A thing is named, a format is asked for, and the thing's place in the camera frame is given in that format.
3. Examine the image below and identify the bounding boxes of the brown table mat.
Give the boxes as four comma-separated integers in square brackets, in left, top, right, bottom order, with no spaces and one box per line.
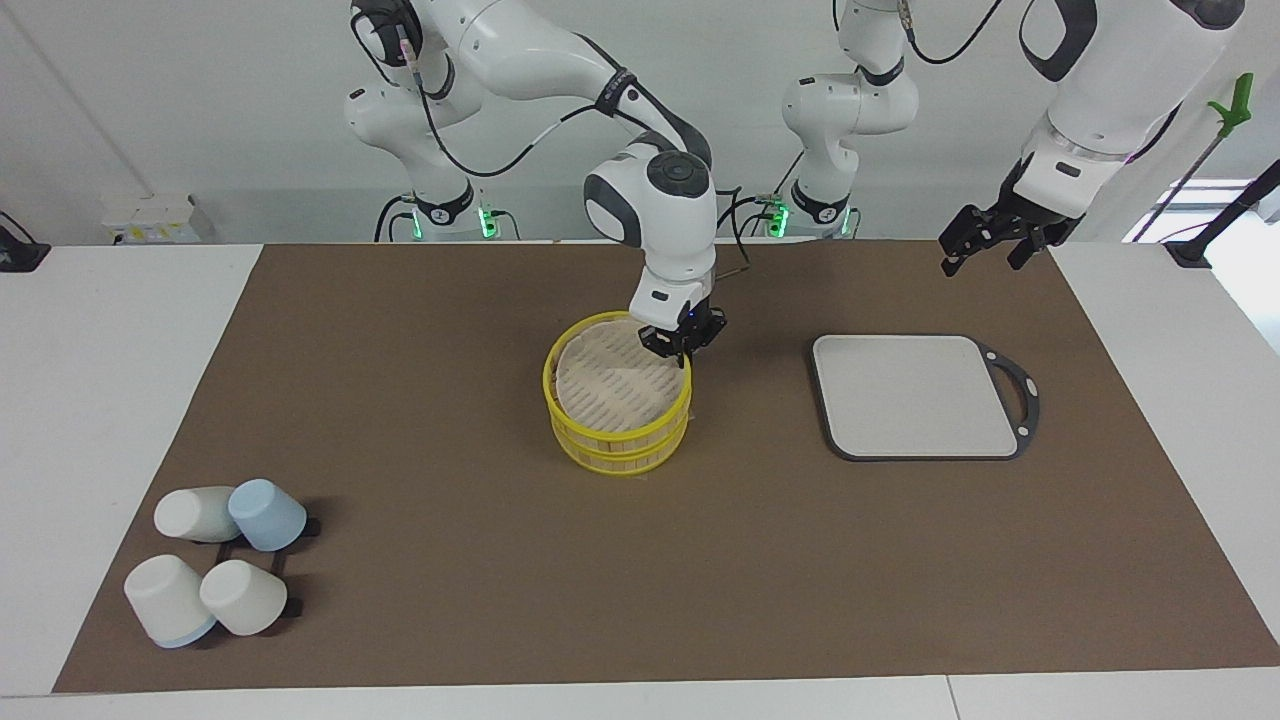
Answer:
[52,238,1280,694]

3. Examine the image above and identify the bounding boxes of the yellow rimmed bamboo steamer lid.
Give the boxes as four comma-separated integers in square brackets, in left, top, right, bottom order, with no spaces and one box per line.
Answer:
[543,312,693,451]

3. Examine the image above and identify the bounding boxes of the green tipped thin pole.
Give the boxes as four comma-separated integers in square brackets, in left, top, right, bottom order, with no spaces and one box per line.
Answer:
[1150,72,1254,241]

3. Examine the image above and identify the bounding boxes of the black table clamp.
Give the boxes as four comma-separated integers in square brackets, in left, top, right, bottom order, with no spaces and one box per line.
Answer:
[0,212,51,273]

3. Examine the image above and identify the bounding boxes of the yellow rimmed bamboo steamer basket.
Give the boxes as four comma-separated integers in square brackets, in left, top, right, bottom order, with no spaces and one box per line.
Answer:
[550,400,693,477]

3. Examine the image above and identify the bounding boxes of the black right base cable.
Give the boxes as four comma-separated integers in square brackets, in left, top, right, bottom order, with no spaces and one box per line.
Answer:
[374,193,419,243]

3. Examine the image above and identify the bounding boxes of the black clamp stand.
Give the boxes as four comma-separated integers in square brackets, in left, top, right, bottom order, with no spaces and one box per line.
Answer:
[1165,160,1280,269]

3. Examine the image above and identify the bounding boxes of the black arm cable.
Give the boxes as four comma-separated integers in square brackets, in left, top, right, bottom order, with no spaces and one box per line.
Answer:
[903,0,1003,66]
[398,25,641,181]

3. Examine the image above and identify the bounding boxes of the black left base cable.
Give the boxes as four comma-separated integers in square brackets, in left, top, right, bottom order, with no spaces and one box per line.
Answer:
[710,150,803,239]

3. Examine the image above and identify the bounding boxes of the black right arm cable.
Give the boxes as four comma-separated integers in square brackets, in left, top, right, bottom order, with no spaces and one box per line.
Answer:
[398,25,641,181]

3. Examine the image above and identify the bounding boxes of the white power box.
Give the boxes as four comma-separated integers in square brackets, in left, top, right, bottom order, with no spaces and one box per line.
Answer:
[100,194,217,246]

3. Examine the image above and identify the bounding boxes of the grey cutting board black rim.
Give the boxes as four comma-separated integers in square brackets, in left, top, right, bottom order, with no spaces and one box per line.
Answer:
[808,334,1041,462]

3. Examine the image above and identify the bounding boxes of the black base cable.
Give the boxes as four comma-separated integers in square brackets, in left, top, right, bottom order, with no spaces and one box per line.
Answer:
[374,193,419,243]
[710,150,803,239]

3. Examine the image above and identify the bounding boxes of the white cup blue base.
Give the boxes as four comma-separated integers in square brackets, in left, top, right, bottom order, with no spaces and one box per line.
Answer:
[124,555,217,649]

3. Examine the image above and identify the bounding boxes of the black cup rack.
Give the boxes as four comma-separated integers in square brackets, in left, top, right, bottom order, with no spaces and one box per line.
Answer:
[210,518,323,619]

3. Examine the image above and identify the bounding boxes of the light blue cup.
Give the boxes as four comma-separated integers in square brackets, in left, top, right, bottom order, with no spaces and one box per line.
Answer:
[228,479,308,552]

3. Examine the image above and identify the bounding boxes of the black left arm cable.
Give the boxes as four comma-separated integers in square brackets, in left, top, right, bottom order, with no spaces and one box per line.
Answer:
[903,0,1003,66]

